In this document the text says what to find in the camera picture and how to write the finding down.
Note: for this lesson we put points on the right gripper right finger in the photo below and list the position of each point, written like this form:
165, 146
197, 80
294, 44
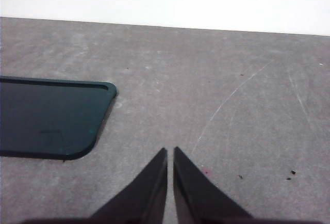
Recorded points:
196, 195

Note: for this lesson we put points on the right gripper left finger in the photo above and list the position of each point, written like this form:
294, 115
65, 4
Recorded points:
144, 195

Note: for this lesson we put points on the dark rectangular tray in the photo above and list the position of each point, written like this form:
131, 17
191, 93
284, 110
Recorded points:
46, 115

